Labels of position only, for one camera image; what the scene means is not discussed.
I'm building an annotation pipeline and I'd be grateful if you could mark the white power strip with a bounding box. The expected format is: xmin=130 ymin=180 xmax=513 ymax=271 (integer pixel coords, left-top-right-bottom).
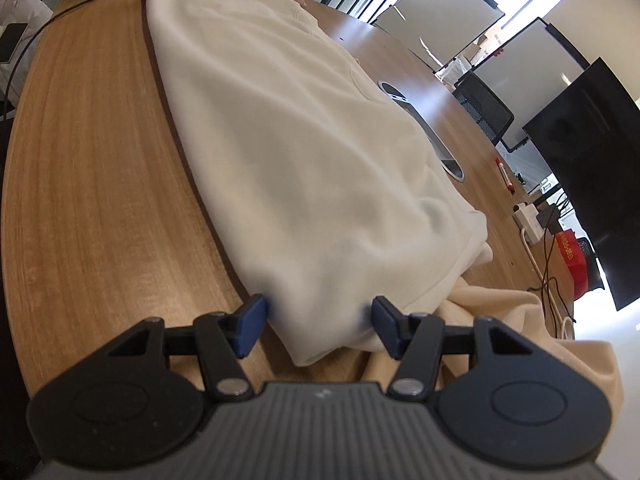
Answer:
xmin=512 ymin=203 xmax=544 ymax=245

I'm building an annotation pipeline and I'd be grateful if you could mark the white sweatshirt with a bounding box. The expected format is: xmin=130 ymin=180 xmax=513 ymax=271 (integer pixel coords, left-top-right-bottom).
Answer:
xmin=146 ymin=0 xmax=491 ymax=366

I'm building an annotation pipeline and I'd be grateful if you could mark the black cable on table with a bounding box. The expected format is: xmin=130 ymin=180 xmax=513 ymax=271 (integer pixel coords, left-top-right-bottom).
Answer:
xmin=525 ymin=194 xmax=577 ymax=323

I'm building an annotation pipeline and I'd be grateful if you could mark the black office chair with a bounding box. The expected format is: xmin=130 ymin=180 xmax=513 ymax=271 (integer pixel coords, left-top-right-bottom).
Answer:
xmin=452 ymin=72 xmax=514 ymax=146

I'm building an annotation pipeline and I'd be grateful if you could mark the white coiled cable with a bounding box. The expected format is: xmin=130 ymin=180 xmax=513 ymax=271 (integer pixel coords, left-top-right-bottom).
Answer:
xmin=519 ymin=226 xmax=576 ymax=342

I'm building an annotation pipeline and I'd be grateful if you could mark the whiteboard near railing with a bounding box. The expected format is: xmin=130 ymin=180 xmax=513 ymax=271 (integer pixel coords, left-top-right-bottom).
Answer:
xmin=373 ymin=0 xmax=504 ymax=73

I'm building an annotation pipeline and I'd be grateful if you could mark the red marker pen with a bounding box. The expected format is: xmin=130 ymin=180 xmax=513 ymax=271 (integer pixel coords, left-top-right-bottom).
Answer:
xmin=495 ymin=157 xmax=515 ymax=195

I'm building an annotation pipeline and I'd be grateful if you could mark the table cable grommet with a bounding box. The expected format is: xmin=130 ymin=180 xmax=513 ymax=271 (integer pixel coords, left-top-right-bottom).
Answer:
xmin=378 ymin=80 xmax=465 ymax=182

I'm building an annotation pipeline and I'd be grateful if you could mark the beige hoodie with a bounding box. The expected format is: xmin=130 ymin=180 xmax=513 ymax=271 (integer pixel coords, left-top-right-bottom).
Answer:
xmin=361 ymin=277 xmax=625 ymax=418

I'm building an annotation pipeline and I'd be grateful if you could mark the red paper bag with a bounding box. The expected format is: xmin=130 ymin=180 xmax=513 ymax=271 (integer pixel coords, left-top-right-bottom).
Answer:
xmin=554 ymin=230 xmax=589 ymax=300

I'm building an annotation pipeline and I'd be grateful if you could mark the whiteboard near monitor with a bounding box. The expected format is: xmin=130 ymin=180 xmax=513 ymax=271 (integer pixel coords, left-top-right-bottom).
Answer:
xmin=473 ymin=18 xmax=589 ymax=153

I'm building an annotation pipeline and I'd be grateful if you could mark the large black monitor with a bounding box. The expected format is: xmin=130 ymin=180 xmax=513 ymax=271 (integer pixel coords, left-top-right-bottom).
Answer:
xmin=524 ymin=58 xmax=640 ymax=310

